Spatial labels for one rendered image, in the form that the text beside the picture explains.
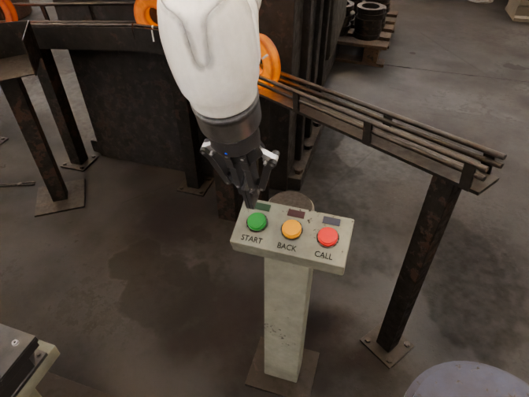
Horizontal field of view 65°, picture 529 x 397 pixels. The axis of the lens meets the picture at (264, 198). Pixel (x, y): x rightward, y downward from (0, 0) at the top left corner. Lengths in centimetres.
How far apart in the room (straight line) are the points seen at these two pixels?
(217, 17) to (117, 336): 120
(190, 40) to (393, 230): 144
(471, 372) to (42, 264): 145
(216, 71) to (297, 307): 67
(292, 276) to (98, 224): 111
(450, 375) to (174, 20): 79
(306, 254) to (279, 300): 20
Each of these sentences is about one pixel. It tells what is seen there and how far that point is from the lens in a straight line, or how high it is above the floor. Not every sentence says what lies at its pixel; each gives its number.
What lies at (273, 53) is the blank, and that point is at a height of 75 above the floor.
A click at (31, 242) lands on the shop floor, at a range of 189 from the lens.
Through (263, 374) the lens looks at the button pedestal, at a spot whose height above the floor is 1.
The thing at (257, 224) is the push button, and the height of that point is 61.
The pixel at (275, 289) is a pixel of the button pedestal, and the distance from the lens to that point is 97.
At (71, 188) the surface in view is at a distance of 207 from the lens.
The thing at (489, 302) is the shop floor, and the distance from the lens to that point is 167.
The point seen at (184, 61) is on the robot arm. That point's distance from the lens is 46.
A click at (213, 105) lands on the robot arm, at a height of 98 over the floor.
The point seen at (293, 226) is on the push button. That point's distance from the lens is 85.
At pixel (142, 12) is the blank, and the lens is 163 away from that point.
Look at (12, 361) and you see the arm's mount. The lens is 101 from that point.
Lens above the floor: 121
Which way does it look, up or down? 41 degrees down
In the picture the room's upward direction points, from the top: straight up
